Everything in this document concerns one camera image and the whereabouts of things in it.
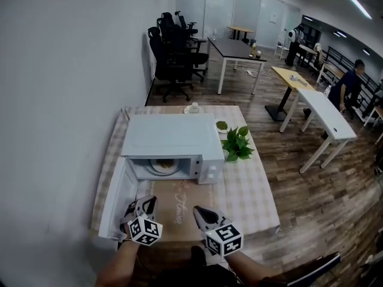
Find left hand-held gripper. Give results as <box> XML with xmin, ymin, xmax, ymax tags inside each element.
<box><xmin>119</xmin><ymin>196</ymin><xmax>164</xmax><ymax>246</ymax></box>

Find yellow table with black base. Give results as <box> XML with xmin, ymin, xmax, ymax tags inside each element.
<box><xmin>264</xmin><ymin>66</ymin><xmax>315</xmax><ymax>123</ymax></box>

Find long ceiling light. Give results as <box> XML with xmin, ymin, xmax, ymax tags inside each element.
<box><xmin>341</xmin><ymin>0</ymin><xmax>373</xmax><ymax>20</ymax></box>

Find person's right forearm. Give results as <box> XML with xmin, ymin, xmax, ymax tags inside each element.
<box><xmin>223</xmin><ymin>251</ymin><xmax>284</xmax><ymax>287</ymax></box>

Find white desk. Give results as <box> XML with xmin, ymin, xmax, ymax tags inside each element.
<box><xmin>278</xmin><ymin>88</ymin><xmax>358</xmax><ymax>175</ymax></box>

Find person's dark trousers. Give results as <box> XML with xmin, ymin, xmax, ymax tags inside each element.
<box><xmin>151</xmin><ymin>245</ymin><xmax>240</xmax><ymax>287</ymax></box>

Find dark table with white legs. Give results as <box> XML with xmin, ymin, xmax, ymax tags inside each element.
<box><xmin>206</xmin><ymin>36</ymin><xmax>268</xmax><ymax>96</ymax></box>

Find black office chair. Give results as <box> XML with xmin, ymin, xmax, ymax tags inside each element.
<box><xmin>156</xmin><ymin>17</ymin><xmax>208</xmax><ymax>56</ymax></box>
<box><xmin>160</xmin><ymin>11</ymin><xmax>200</xmax><ymax>38</ymax></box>
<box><xmin>147</xmin><ymin>26</ymin><xmax>210</xmax><ymax>103</ymax></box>
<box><xmin>175</xmin><ymin>10</ymin><xmax>199</xmax><ymax>36</ymax></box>

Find wooden table with white legs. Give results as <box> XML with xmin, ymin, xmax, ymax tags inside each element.
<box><xmin>363</xmin><ymin>105</ymin><xmax>383</xmax><ymax>145</ymax></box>

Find round wooden table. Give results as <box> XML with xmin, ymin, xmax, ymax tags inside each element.
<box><xmin>226</xmin><ymin>25</ymin><xmax>255</xmax><ymax>42</ymax></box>

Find plate of green food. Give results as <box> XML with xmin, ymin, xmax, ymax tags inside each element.
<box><xmin>215</xmin><ymin>119</ymin><xmax>231</xmax><ymax>133</ymax></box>

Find white microwave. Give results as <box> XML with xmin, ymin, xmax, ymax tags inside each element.
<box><xmin>98</xmin><ymin>113</ymin><xmax>226</xmax><ymax>240</ymax></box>

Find green potted plant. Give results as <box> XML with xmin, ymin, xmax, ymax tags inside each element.
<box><xmin>220</xmin><ymin>126</ymin><xmax>256</xmax><ymax>164</ymax></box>

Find plate of brown food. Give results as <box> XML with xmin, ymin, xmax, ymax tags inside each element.
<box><xmin>148</xmin><ymin>158</ymin><xmax>181</xmax><ymax>177</ymax></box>

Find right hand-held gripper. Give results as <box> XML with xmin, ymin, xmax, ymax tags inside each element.
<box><xmin>193</xmin><ymin>205</ymin><xmax>244</xmax><ymax>257</ymax></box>

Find checked tablecloth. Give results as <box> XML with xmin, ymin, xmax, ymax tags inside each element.
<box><xmin>90</xmin><ymin>105</ymin><xmax>281</xmax><ymax>242</ymax></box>

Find metal tool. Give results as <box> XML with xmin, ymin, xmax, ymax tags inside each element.
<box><xmin>290</xmin><ymin>74</ymin><xmax>308</xmax><ymax>87</ymax></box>

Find person's left forearm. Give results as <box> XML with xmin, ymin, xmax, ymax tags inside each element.
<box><xmin>95</xmin><ymin>239</ymin><xmax>142</xmax><ymax>287</ymax></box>

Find black chair with pale edge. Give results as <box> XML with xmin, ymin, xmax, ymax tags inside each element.
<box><xmin>263</xmin><ymin>251</ymin><xmax>342</xmax><ymax>287</ymax></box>

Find white shelf rack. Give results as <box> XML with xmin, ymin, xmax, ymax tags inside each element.
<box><xmin>274</xmin><ymin>34</ymin><xmax>290</xmax><ymax>60</ymax></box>

